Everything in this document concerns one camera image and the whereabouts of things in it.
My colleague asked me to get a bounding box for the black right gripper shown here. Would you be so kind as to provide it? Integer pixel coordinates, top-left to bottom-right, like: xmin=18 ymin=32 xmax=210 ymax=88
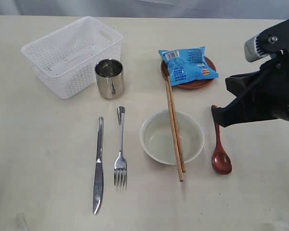
xmin=211 ymin=51 xmax=289 ymax=128

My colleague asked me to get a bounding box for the blue snack packet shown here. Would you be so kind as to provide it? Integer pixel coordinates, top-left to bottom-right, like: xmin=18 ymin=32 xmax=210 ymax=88
xmin=158 ymin=46 xmax=219 ymax=86

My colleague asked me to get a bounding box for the red-brown wooden spoon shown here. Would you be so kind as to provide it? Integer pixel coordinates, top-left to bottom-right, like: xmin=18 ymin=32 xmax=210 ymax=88
xmin=211 ymin=104 xmax=233 ymax=175

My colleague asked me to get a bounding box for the wooden chopstick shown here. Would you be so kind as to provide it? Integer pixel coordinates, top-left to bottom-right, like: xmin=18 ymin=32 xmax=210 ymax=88
xmin=165 ymin=81 xmax=184 ymax=182
xmin=166 ymin=76 xmax=185 ymax=173

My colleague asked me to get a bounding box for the brown plate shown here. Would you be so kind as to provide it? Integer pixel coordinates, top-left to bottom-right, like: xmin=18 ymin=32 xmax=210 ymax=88
xmin=160 ymin=56 xmax=216 ymax=90

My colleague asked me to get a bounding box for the cream ceramic bowl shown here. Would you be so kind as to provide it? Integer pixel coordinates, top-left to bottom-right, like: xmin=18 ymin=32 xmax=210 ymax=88
xmin=140 ymin=109 xmax=204 ymax=165

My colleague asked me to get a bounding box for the shiny steel cup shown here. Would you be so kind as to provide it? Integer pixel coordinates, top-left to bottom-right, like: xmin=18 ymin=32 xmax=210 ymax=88
xmin=94 ymin=59 xmax=124 ymax=99

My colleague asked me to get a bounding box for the silver metal spoon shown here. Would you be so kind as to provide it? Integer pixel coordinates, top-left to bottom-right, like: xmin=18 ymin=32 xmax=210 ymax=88
xmin=114 ymin=106 xmax=128 ymax=190

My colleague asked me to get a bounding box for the silver metal knife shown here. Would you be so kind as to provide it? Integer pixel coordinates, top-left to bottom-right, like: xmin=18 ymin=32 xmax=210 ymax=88
xmin=92 ymin=117 xmax=104 ymax=215

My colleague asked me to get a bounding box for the white perforated plastic basket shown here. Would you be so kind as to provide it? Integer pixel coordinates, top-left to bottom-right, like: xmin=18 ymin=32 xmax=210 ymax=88
xmin=21 ymin=16 xmax=123 ymax=100

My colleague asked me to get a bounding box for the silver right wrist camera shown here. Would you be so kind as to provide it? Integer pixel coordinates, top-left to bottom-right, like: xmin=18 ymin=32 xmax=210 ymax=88
xmin=243 ymin=14 xmax=289 ymax=63

